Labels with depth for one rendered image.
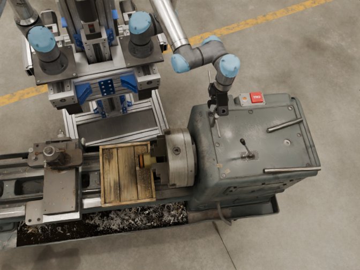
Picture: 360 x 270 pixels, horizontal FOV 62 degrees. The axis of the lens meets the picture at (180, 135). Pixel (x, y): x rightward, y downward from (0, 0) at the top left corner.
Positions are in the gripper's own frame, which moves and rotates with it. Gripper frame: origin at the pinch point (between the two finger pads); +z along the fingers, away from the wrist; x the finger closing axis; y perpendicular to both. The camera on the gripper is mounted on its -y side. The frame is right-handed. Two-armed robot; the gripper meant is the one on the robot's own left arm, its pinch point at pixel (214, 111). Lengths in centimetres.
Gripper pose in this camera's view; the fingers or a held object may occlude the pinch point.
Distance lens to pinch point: 142.9
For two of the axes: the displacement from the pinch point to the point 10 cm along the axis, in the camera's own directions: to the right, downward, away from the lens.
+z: -0.8, 3.9, 9.2
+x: -9.9, 1.0, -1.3
